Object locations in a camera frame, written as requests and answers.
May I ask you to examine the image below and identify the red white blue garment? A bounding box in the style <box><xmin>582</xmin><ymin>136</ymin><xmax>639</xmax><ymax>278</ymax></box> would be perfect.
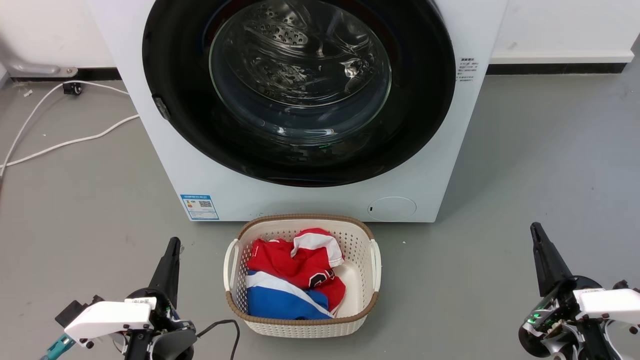
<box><xmin>245</xmin><ymin>228</ymin><xmax>347</xmax><ymax>321</ymax></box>

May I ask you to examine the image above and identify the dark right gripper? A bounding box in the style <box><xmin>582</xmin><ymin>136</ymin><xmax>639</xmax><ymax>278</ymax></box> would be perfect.
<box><xmin>518</xmin><ymin>223</ymin><xmax>613</xmax><ymax>360</ymax></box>

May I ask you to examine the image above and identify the cream plastic laundry basket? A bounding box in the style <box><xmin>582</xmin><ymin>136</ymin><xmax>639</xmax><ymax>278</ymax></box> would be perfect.
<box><xmin>223</xmin><ymin>214</ymin><xmax>382</xmax><ymax>339</ymax></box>

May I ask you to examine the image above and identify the blue energy label sticker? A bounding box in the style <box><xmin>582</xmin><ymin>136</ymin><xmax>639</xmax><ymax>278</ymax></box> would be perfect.
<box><xmin>180</xmin><ymin>194</ymin><xmax>220</xmax><ymax>221</ymax></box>

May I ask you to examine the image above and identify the round white filter cover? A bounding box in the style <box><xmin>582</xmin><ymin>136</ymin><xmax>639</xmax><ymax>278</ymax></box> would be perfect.
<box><xmin>367</xmin><ymin>196</ymin><xmax>417</xmax><ymax>221</ymax></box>

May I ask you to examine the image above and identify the white front-load washing machine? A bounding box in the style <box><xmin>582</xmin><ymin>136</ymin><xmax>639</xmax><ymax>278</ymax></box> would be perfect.
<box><xmin>85</xmin><ymin>0</ymin><xmax>510</xmax><ymax>223</ymax></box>

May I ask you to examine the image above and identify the teal cable plug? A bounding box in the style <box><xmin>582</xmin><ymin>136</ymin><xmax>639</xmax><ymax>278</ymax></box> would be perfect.
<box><xmin>41</xmin><ymin>334</ymin><xmax>77</xmax><ymax>360</ymax></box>

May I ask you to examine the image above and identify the black connector block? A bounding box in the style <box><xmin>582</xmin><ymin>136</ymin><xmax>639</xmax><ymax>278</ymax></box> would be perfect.
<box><xmin>55</xmin><ymin>295</ymin><xmax>104</xmax><ymax>327</ymax></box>

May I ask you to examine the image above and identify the white power cable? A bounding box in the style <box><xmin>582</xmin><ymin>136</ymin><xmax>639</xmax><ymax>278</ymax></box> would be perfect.
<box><xmin>0</xmin><ymin>80</ymin><xmax>131</xmax><ymax>176</ymax></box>
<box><xmin>0</xmin><ymin>114</ymin><xmax>141</xmax><ymax>168</ymax></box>

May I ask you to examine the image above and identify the small black text sticker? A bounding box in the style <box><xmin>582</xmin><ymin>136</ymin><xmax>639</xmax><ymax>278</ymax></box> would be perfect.
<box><xmin>459</xmin><ymin>56</ymin><xmax>481</xmax><ymax>83</ymax></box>

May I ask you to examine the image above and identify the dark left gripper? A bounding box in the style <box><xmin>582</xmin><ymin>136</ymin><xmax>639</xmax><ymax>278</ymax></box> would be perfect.
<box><xmin>125</xmin><ymin>237</ymin><xmax>198</xmax><ymax>360</ymax></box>

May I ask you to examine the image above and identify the black round glass washer door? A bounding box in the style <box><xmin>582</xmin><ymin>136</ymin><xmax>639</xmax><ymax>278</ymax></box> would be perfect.
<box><xmin>142</xmin><ymin>0</ymin><xmax>457</xmax><ymax>188</ymax></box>

